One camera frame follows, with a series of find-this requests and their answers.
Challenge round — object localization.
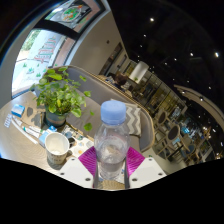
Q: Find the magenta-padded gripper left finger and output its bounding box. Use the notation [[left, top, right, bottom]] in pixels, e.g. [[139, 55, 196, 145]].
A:
[[58, 146, 100, 189]]

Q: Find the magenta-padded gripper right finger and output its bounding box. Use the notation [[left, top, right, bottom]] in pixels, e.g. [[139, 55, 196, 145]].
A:
[[125, 146, 168, 189]]

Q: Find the clear blue-capped water bottle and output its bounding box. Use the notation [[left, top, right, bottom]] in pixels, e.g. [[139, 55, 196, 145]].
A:
[[93, 99, 132, 183]]

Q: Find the white printed leaflet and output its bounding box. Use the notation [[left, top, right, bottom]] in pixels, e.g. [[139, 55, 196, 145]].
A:
[[71, 133, 94, 158]]

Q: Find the white printed paper mug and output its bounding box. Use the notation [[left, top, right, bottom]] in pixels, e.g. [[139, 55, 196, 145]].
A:
[[44, 131, 70, 166]]

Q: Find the small blue white carton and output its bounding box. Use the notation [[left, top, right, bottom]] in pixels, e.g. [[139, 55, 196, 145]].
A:
[[38, 125, 58, 148]]

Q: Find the group of dining chairs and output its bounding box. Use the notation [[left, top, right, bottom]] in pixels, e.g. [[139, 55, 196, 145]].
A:
[[151, 106, 214, 164]]

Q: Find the white tube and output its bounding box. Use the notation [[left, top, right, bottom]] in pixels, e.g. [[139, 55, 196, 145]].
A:
[[11, 116, 44, 139]]

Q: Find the green potted plant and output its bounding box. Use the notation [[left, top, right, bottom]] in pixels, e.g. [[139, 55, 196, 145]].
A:
[[29, 66, 94, 132]]

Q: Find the blue white flat box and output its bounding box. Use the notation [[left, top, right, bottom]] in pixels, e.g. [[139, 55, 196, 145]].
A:
[[10, 103, 26, 118]]

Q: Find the silver pill blister pack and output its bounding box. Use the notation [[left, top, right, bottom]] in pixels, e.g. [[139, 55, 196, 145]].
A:
[[3, 113, 14, 129]]

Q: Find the grey curved sofa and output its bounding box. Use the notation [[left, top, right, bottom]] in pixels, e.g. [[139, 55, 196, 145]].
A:
[[58, 64, 156, 153]]

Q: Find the person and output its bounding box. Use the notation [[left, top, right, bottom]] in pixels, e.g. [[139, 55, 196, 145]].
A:
[[111, 73, 131, 91]]

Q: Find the white round pillar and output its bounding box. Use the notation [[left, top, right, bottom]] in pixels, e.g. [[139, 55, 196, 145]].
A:
[[129, 60, 150, 84]]

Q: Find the christmas tree window decoration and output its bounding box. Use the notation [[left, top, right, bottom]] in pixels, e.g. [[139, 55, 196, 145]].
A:
[[33, 36, 58, 63]]

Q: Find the group of ceiling lights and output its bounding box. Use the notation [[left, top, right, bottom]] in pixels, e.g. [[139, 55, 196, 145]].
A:
[[139, 16, 224, 101]]

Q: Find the round wreath window decoration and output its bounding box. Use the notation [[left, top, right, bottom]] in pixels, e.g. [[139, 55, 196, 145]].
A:
[[61, 4, 84, 23]]

